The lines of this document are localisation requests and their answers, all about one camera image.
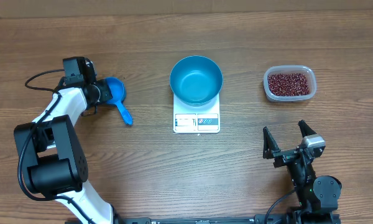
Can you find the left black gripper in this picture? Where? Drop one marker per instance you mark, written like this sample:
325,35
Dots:
107,93

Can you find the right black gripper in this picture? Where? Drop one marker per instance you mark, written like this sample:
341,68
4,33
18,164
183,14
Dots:
271,151

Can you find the blue plastic measuring scoop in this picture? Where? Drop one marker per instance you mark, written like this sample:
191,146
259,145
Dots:
119,93

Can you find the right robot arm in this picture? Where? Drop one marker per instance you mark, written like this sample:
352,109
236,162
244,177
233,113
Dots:
317,196

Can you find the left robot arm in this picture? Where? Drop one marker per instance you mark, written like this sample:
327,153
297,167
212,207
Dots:
52,164

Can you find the white digital kitchen scale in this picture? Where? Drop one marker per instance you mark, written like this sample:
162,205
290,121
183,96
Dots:
200,119

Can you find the blue metal bowl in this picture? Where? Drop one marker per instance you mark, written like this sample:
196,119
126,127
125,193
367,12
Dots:
196,80

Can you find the red adzuki beans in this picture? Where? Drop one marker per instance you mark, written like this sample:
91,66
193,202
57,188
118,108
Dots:
288,84

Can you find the clear plastic container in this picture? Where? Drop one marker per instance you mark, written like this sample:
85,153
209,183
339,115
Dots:
290,69

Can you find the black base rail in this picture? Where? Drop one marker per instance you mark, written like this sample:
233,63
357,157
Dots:
257,219

